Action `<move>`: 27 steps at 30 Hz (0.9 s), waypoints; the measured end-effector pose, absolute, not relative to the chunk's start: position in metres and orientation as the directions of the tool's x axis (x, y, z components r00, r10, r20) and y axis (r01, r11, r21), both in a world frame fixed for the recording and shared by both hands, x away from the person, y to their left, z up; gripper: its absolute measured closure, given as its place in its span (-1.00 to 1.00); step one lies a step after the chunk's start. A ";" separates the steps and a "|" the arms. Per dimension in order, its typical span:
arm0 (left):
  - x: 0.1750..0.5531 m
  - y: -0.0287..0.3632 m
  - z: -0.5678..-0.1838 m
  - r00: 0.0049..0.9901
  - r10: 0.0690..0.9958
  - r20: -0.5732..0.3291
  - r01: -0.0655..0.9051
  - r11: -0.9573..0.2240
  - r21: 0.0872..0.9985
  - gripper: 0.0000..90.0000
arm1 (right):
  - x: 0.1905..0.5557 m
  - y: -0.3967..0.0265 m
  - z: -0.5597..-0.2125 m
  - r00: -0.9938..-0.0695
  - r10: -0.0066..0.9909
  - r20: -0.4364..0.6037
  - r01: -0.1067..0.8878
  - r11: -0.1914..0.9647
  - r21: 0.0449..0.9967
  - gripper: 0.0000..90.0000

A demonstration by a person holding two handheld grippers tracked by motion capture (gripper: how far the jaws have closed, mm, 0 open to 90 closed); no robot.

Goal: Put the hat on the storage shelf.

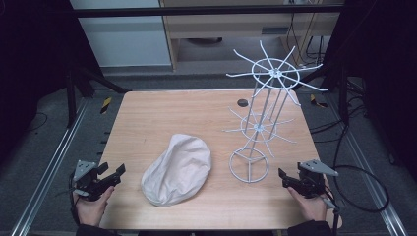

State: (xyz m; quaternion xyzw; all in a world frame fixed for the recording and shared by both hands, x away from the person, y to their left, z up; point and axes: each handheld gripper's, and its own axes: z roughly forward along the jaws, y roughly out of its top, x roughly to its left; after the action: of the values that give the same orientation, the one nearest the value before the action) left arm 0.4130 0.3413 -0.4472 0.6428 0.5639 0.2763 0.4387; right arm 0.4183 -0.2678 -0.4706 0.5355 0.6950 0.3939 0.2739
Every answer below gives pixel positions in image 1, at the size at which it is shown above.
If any aluminium floor rail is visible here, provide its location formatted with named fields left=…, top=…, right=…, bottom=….
left=9, top=97, right=90, bottom=236
left=323, top=92, right=410, bottom=236

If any white wire hat rack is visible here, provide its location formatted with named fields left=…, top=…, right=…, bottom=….
left=221, top=39, right=329, bottom=184

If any right gripper cable with plug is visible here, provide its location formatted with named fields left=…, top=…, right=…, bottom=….
left=323, top=185, right=343, bottom=236

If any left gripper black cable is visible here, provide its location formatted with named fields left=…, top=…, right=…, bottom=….
left=55, top=172, right=82, bottom=226

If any white cabinet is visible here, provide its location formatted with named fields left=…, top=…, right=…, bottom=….
left=69, top=0, right=173, bottom=69

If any yellow-handled tool right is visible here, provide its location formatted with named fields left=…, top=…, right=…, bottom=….
left=309, top=93, right=328, bottom=109

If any black metal stand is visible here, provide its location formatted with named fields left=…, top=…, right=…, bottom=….
left=64, top=65, right=133, bottom=130
left=293, top=63, right=351, bottom=127

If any person's right hand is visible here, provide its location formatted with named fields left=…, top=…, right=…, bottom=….
left=287, top=186, right=328, bottom=223

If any person's left hand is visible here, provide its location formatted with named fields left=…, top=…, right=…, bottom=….
left=72, top=185, right=116, bottom=228

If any thick black looped cable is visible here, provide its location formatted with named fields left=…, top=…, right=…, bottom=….
left=331, top=124, right=390, bottom=213

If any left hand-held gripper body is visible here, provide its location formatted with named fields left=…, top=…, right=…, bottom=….
left=70, top=159, right=114, bottom=202

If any bundle of black floor cables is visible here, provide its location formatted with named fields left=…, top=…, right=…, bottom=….
left=308, top=77, right=375, bottom=146

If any yellow-handled tool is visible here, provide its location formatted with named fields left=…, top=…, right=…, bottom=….
left=99, top=96, right=113, bottom=115
left=309, top=93, right=328, bottom=109

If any yellow-handled tool left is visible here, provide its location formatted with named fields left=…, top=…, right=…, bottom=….
left=99, top=96, right=113, bottom=115

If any white cloth cap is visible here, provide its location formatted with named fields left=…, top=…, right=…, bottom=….
left=141, top=133, right=212, bottom=208

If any black horizontal bar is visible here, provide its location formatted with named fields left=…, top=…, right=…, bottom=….
left=69, top=3, right=346, bottom=19

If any light wooden desk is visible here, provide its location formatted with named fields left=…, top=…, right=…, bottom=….
left=158, top=0, right=346, bottom=72

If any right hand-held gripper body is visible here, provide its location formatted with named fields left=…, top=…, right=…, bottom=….
left=295, top=158, right=339, bottom=200

